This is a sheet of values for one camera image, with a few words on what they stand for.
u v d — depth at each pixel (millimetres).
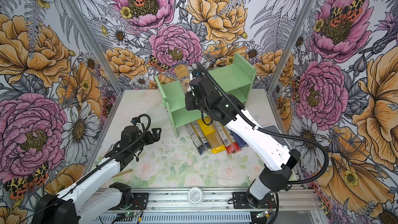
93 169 510
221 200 761
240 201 732
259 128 414
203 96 449
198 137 938
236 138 917
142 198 756
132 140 650
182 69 727
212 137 937
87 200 471
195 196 701
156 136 773
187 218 1118
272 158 404
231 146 894
